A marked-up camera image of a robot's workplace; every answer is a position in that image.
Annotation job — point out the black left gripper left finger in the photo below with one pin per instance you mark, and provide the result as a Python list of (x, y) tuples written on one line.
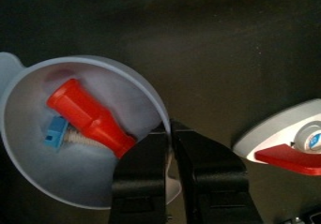
[(140, 174)]

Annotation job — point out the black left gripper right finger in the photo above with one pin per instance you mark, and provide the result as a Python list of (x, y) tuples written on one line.
[(216, 177)]

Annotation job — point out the blue toy screw bolt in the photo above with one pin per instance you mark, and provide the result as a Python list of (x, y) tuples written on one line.
[(57, 134)]

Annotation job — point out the white plate with red item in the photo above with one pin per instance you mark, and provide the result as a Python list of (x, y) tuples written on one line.
[(284, 140)]

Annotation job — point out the light blue plastic bowl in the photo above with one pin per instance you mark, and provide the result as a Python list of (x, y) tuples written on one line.
[(64, 171)]

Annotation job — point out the red toy ketchup bottle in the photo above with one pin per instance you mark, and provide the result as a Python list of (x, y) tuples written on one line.
[(90, 116)]

